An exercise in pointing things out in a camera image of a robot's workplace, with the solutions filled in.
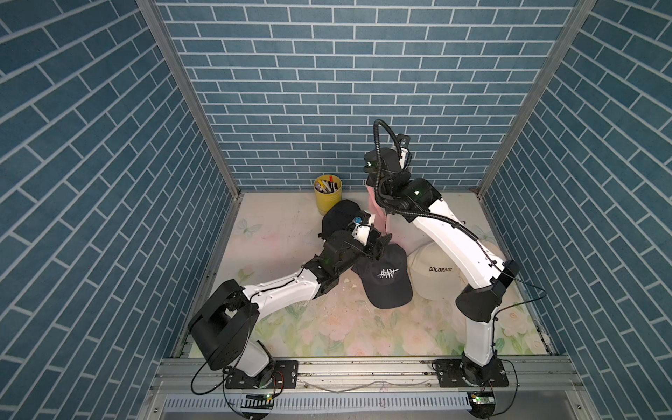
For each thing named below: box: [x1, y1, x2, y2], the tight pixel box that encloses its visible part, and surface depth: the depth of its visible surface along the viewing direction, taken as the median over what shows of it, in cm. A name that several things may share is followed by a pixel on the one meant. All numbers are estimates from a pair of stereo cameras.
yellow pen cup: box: [313, 174, 343, 216], surface depth 108 cm
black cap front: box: [351, 243, 413, 309], surface depth 92 cm
